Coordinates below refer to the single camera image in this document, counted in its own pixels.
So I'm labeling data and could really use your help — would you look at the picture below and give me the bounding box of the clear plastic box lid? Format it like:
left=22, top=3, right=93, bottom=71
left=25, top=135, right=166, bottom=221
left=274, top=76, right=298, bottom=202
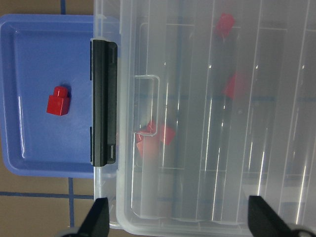
left=115, top=0, right=316, bottom=237

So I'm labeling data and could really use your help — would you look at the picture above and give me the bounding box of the red block in box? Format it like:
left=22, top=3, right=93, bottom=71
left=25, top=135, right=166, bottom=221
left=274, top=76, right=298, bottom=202
left=215, top=13, right=235, bottom=39
left=159, top=124, right=176, bottom=145
left=222, top=73, right=249, bottom=100
left=135, top=119, right=159, bottom=160

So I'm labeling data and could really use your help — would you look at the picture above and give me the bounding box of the clear plastic storage box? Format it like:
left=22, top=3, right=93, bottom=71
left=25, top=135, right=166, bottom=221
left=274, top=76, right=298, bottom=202
left=93, top=0, right=316, bottom=237

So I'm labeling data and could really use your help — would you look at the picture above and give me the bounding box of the red block in tray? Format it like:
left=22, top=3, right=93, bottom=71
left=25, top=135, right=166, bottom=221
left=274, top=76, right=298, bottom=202
left=46, top=86, right=70, bottom=116

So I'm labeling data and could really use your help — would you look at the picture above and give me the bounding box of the blue plastic tray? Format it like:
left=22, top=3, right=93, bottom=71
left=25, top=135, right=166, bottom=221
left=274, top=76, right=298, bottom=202
left=0, top=14, right=120, bottom=179

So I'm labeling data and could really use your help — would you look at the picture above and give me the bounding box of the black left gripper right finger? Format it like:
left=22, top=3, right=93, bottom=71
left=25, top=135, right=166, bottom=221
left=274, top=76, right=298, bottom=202
left=247, top=196, right=315, bottom=237

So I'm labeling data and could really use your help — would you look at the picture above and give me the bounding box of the black box latch handle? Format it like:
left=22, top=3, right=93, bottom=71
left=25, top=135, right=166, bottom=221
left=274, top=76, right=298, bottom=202
left=90, top=39, right=118, bottom=167

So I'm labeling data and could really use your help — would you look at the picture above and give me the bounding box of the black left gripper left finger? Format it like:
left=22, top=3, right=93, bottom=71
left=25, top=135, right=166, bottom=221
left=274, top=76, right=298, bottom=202
left=58, top=197, right=110, bottom=237

